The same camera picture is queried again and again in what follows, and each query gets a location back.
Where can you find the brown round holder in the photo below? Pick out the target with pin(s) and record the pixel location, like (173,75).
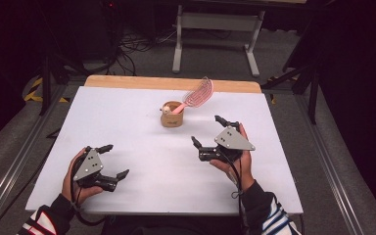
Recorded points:
(172,120)

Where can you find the black tripod stand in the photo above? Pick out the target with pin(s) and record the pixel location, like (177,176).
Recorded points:
(45,84)
(313,98)

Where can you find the pink hairbrush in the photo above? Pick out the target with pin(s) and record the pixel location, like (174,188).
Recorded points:
(198,92)

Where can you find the person's right hand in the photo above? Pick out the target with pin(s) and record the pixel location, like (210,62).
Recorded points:
(246,169)

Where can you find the person's dark lap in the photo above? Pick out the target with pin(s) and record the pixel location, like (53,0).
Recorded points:
(176,226)

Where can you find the wooden table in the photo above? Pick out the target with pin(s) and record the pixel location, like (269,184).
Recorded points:
(127,82)

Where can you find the person's left hand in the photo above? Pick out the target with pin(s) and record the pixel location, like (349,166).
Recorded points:
(66,186)

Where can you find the white table board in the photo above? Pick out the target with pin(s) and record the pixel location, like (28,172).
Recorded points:
(163,182)

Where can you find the grey metal stand frame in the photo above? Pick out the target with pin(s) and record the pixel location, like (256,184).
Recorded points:
(218,22)

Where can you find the aluminium floor rail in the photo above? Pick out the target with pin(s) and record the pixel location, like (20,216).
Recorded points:
(16,166)
(333,176)

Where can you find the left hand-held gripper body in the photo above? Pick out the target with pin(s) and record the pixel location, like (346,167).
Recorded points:
(89,164)

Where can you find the small cream animal figure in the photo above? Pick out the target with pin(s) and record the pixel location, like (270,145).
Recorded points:
(165,109)

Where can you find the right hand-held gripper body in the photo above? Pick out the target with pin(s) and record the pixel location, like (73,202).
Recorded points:
(233,140)

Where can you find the yellow black floor tape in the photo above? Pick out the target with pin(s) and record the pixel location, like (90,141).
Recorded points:
(34,91)
(272,98)

